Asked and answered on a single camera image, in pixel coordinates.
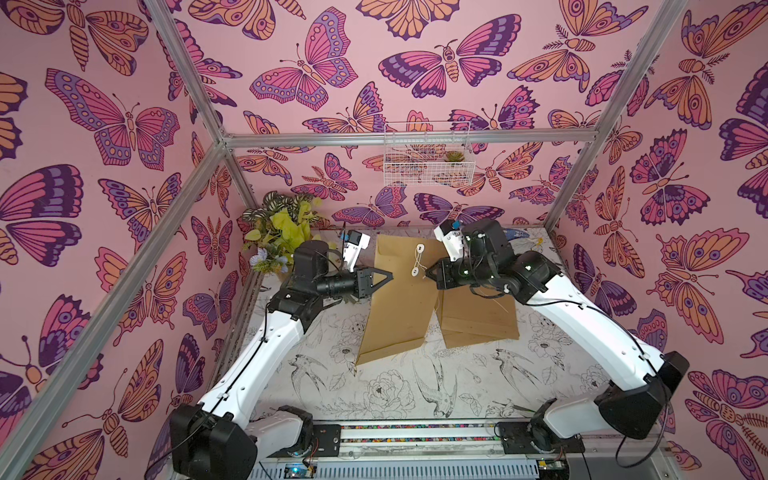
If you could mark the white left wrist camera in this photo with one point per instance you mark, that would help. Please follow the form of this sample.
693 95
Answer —
353 243

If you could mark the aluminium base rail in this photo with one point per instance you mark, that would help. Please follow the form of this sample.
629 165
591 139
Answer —
447 449

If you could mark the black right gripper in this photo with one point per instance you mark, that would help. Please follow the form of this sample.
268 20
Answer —
444 275

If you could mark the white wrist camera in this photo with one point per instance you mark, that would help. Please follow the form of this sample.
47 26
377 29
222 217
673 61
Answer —
449 234
353 243

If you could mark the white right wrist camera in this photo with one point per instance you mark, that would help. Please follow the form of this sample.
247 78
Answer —
449 234

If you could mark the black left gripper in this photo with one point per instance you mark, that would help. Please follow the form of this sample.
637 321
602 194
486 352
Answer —
361 287

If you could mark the potted green yellow plant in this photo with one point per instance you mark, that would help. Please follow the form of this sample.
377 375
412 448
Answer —
276 228

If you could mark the brown kraft file bag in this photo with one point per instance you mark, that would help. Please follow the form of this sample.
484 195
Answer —
467 319
401 310

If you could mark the small green succulent plant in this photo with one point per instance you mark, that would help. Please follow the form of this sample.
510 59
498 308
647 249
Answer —
454 156

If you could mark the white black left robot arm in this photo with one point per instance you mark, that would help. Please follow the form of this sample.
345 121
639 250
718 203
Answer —
209 440

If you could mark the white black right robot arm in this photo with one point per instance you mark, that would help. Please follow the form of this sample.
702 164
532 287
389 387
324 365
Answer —
642 379

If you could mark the white wire wall basket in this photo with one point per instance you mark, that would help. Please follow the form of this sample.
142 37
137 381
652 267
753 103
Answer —
416 158

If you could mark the aluminium cage frame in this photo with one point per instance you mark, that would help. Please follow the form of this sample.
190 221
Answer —
35 427

